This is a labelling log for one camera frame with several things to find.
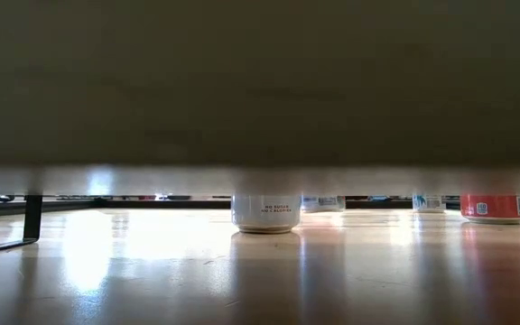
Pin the red beverage can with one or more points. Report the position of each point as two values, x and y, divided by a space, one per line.
494 210

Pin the black metal shelf leg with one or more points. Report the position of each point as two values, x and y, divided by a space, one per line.
32 216

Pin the black metal table frame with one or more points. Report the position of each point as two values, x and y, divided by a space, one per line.
174 204

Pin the white can with black lid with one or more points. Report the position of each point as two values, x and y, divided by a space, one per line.
264 219

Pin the blue and white beverage can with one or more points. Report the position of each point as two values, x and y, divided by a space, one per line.
325 204

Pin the white teal-print beverage can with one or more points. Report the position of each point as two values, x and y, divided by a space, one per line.
428 204

